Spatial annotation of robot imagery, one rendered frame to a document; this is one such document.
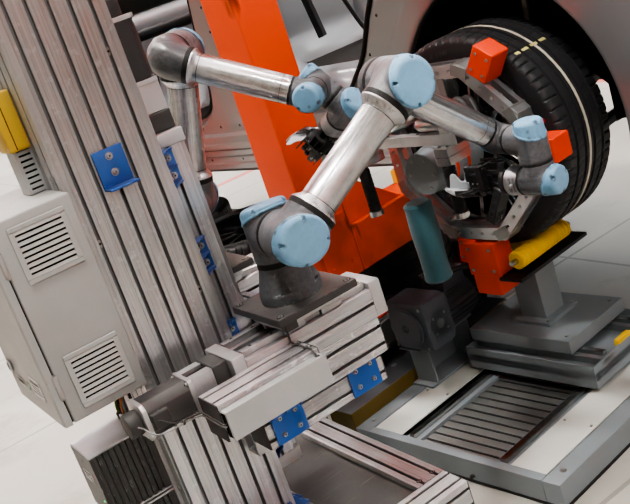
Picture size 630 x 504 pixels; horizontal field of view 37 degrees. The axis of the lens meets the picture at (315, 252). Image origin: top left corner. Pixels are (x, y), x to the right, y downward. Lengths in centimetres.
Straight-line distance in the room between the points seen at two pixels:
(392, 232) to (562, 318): 62
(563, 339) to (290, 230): 124
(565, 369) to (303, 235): 124
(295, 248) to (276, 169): 99
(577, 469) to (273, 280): 100
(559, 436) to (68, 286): 144
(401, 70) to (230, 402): 79
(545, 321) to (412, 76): 124
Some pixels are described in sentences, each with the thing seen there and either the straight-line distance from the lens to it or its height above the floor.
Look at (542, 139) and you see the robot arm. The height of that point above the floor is 96.
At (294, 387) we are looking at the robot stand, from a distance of 205.
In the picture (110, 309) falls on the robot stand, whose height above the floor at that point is 96.
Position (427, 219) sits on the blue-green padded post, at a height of 69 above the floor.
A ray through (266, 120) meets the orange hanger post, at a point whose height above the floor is 110.
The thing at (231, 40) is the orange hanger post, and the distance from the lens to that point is 290.
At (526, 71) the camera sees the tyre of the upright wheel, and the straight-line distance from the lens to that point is 269.
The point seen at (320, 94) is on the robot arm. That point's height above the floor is 120.
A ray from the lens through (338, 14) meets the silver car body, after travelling 574.
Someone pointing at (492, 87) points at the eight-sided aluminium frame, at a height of 104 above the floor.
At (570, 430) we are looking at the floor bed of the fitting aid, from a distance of 281.
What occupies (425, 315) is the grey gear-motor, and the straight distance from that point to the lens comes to 303.
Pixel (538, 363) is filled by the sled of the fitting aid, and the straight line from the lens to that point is 304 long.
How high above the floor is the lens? 155
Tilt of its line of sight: 17 degrees down
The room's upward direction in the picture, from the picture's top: 19 degrees counter-clockwise
